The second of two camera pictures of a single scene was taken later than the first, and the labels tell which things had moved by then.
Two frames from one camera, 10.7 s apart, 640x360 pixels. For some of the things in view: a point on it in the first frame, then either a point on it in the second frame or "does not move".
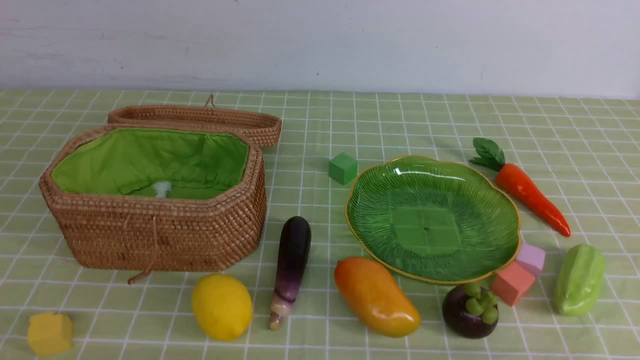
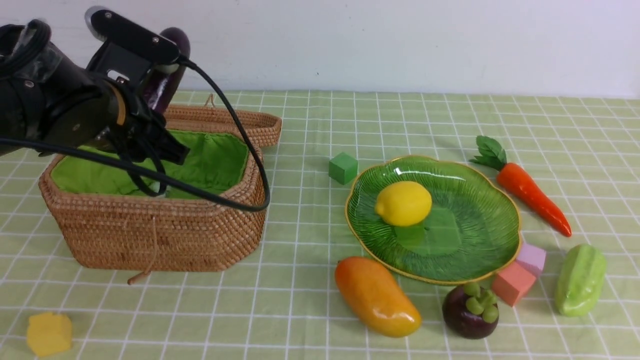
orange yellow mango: x=375 y=298 does not move
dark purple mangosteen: x=470 y=311 does not move
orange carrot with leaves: x=488 y=153 does not move
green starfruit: x=579 y=278 does not move
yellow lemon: x=223 y=305 → x=404 y=203
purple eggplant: x=295 y=239 → x=161 y=89
